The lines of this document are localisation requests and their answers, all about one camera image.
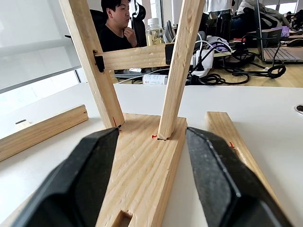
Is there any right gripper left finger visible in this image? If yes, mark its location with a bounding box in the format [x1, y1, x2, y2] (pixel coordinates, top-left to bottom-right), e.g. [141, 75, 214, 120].
[11, 127, 121, 227]

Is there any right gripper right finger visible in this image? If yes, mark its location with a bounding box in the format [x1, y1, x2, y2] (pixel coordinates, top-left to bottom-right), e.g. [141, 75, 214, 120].
[186, 127, 294, 227]

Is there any wooden seat board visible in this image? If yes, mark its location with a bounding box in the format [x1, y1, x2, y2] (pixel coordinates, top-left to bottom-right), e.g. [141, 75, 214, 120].
[94, 113, 188, 227]

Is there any wooden leg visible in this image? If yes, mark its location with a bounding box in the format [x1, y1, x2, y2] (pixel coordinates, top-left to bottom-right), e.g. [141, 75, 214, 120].
[157, 0, 206, 142]
[58, 0, 125, 129]

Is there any white power strip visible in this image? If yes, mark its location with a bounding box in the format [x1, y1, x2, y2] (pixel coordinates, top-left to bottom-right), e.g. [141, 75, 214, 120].
[190, 48, 215, 78]

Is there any white labelled bottle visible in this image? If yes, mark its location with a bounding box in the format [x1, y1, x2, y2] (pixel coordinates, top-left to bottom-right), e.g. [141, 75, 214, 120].
[142, 73, 169, 86]

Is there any wooden cross bar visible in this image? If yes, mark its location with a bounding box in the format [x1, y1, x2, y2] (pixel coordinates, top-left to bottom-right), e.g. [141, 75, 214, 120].
[93, 43, 175, 73]

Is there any grey laptop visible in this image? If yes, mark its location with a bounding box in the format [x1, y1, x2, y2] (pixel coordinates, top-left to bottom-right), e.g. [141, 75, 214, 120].
[255, 0, 303, 63]

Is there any person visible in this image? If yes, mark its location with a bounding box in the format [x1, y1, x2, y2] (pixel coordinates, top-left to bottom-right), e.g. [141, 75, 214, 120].
[236, 0, 261, 16]
[89, 0, 138, 53]
[205, 0, 234, 15]

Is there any grey office chair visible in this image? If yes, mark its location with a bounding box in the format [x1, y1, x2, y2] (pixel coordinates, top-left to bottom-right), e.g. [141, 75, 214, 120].
[164, 20, 178, 44]

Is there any clear plastic bottle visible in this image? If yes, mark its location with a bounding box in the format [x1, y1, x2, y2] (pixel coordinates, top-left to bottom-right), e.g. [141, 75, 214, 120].
[145, 18, 165, 47]

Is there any black office chair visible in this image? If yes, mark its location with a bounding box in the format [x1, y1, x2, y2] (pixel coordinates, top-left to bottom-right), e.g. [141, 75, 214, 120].
[131, 2, 148, 48]

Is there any black cable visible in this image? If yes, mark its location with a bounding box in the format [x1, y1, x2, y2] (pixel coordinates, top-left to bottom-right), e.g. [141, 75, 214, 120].
[196, 72, 251, 86]
[267, 64, 287, 79]

